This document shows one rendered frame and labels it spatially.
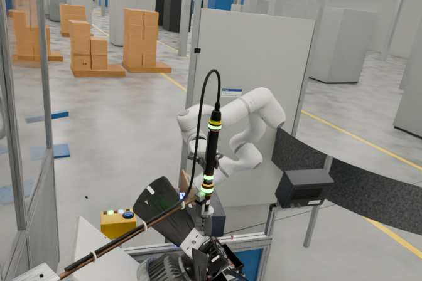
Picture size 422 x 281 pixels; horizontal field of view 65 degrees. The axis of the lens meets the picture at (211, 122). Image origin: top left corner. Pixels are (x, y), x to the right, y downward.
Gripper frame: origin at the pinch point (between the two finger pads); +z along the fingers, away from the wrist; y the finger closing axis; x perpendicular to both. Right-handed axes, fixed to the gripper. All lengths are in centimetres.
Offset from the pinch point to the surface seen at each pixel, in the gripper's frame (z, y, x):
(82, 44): -740, 84, -79
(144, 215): 5.3, 22.7, -15.9
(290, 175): -35, -59, -29
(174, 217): 2.8, 11.6, -19.8
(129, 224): -31, 25, -48
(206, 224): -10.2, -5.9, -35.4
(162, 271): 11.0, 16.2, -36.1
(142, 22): -810, -60, -23
